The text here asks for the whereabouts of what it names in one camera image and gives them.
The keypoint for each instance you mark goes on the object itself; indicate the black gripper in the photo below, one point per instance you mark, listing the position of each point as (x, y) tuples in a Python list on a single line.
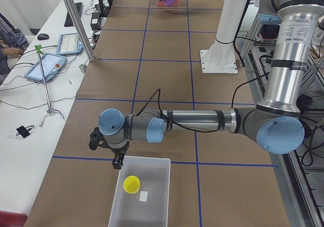
[(120, 153)]

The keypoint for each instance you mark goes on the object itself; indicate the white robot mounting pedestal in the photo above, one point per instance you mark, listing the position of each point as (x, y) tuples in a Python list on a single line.
[(220, 57)]

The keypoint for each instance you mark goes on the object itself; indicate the black computer mouse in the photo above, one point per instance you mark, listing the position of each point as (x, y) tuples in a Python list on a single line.
[(43, 36)]

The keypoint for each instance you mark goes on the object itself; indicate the seated person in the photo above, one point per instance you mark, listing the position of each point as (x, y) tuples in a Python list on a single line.
[(13, 44)]

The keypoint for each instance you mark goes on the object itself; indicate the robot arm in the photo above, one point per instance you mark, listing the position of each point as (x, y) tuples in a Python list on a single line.
[(170, 56)]

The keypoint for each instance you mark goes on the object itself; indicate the clear plastic storage box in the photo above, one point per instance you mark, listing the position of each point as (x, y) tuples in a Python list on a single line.
[(149, 206)]

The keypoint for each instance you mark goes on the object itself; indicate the teach pendant tablet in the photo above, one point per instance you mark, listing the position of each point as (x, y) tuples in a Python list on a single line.
[(52, 64), (69, 44)]

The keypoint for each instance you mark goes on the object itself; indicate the yellow plastic cup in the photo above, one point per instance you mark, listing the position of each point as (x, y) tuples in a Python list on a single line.
[(131, 184)]

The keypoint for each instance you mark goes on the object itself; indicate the aluminium frame post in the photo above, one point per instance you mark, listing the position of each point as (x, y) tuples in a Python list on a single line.
[(71, 8)]

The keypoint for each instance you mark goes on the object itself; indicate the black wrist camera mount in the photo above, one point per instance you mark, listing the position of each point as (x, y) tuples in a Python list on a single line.
[(97, 140)]

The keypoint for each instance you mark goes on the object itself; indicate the green handled reacher stick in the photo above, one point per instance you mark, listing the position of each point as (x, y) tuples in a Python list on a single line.
[(51, 110)]

